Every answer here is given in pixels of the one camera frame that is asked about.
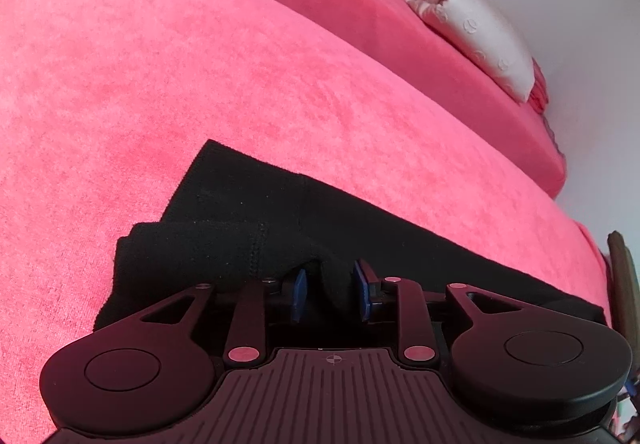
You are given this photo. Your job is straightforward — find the black pants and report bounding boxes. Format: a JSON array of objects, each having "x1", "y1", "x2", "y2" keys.
[{"x1": 94, "y1": 141, "x2": 604, "y2": 348}]

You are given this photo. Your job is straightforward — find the folded red blanket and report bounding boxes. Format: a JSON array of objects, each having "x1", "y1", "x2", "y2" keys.
[{"x1": 527, "y1": 59, "x2": 549, "y2": 115}]

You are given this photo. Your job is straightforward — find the brown wooden furniture edge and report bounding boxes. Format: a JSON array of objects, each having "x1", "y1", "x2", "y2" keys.
[{"x1": 608, "y1": 230, "x2": 639, "y2": 368}]

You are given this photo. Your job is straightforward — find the cream satin pillow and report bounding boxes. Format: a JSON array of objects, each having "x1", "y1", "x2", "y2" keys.
[{"x1": 406, "y1": 0, "x2": 535, "y2": 102}]

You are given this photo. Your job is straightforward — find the pink fleece blanket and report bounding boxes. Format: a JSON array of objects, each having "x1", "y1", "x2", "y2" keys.
[{"x1": 1, "y1": 0, "x2": 608, "y2": 443}]

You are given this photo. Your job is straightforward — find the red bed sheet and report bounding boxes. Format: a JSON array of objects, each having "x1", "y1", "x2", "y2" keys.
[{"x1": 276, "y1": 0, "x2": 566, "y2": 196}]

